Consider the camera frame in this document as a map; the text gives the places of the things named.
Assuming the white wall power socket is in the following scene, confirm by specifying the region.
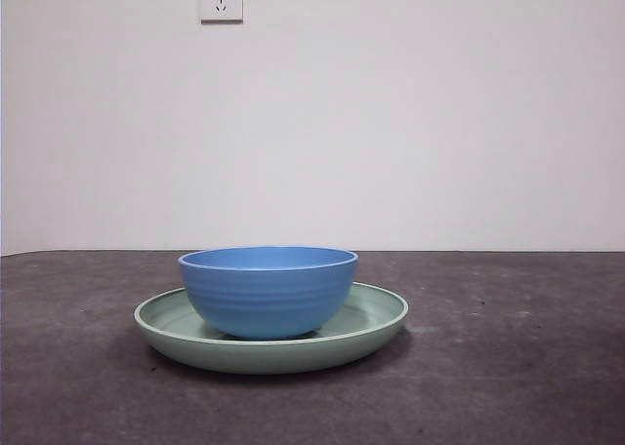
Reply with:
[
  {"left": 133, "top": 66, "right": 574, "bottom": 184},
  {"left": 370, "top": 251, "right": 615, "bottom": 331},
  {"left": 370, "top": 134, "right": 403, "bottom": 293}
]
[{"left": 199, "top": 0, "right": 244, "bottom": 25}]

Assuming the blue ribbed bowl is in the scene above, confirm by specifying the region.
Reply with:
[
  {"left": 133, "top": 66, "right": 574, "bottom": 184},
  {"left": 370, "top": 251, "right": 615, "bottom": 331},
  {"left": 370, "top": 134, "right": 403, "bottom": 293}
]
[{"left": 177, "top": 247, "right": 360, "bottom": 341}]

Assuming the pale green round plate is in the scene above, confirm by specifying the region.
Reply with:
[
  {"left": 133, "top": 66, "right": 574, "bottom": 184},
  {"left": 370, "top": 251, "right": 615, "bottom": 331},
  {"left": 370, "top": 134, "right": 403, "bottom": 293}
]
[{"left": 133, "top": 281, "right": 409, "bottom": 376}]

